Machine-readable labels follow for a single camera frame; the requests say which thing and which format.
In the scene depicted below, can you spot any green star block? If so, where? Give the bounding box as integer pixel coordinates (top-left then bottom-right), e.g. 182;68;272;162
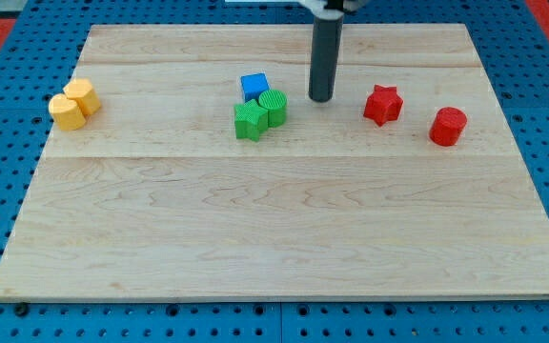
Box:
234;99;269;142

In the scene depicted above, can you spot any green cylinder block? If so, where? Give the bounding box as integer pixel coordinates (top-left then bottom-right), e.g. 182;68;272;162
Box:
258;90;288;128

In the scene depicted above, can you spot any blue cube block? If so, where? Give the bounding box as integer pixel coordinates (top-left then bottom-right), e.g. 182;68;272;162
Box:
240;72;270;102

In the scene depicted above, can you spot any red star block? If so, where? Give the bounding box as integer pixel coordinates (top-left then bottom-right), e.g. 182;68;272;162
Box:
363;85;403;127

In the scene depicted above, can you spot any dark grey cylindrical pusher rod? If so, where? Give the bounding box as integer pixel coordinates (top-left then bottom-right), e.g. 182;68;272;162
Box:
308;10;344;103

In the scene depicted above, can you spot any red cylinder block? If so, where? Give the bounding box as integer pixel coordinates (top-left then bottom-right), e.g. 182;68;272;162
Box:
429;107;468;147

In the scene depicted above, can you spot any yellow hexagon block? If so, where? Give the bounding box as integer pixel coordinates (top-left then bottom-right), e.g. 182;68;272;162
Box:
63;78;101;116

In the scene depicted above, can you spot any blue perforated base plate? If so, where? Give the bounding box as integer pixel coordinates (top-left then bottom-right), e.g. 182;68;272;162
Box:
0;0;549;342

